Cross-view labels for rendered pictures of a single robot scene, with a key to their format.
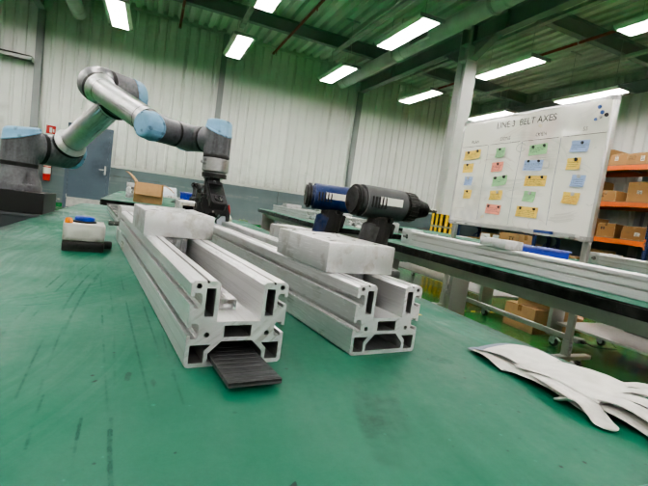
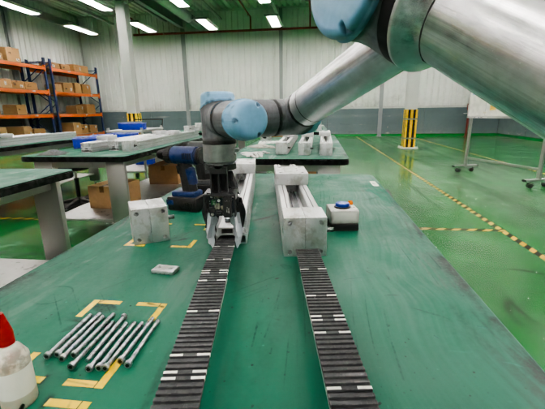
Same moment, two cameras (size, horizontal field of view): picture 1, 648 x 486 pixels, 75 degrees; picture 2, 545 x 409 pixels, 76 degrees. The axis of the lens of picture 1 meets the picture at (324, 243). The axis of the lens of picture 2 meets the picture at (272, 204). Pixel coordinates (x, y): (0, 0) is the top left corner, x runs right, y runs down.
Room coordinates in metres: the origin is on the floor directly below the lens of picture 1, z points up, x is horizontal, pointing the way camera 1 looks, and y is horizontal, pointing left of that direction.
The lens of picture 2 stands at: (1.87, 0.84, 1.11)
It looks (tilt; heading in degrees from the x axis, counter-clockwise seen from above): 15 degrees down; 210
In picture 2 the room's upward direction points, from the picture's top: 1 degrees counter-clockwise
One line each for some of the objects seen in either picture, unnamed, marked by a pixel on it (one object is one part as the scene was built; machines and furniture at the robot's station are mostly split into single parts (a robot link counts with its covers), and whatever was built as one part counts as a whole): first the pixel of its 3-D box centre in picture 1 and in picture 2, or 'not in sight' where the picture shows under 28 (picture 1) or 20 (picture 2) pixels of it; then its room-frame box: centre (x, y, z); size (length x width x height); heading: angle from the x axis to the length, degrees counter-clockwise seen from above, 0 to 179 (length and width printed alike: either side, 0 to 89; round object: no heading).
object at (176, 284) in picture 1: (167, 255); (290, 191); (0.75, 0.28, 0.82); 0.80 x 0.10 x 0.09; 31
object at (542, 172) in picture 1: (509, 228); not in sight; (3.60, -1.55, 0.97); 1.50 x 0.50 x 1.95; 23
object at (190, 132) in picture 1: (189, 137); (246, 119); (1.28, 0.44, 1.09); 0.11 x 0.11 x 0.08; 61
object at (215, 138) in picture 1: (217, 139); (219, 118); (1.24, 0.35, 1.10); 0.09 x 0.08 x 0.11; 61
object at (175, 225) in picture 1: (170, 228); (290, 178); (0.75, 0.28, 0.87); 0.16 x 0.11 x 0.07; 31
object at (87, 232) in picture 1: (88, 235); (339, 216); (0.93, 0.53, 0.81); 0.10 x 0.08 x 0.06; 121
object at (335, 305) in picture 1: (264, 260); (238, 192); (0.85, 0.11, 0.82); 0.80 x 0.10 x 0.09; 31
